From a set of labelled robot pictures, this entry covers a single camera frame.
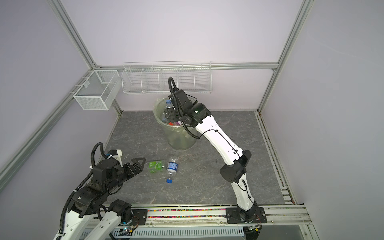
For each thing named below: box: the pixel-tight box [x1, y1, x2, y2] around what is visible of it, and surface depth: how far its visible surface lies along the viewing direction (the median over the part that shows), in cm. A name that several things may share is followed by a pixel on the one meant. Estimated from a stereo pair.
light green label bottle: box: [148, 160, 166, 174], surface depth 88 cm
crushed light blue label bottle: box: [166, 99, 174, 108], surface depth 91 cm
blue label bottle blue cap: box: [166, 158, 178, 184], surface depth 88 cm
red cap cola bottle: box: [168, 120, 182, 126], surface depth 77 cm
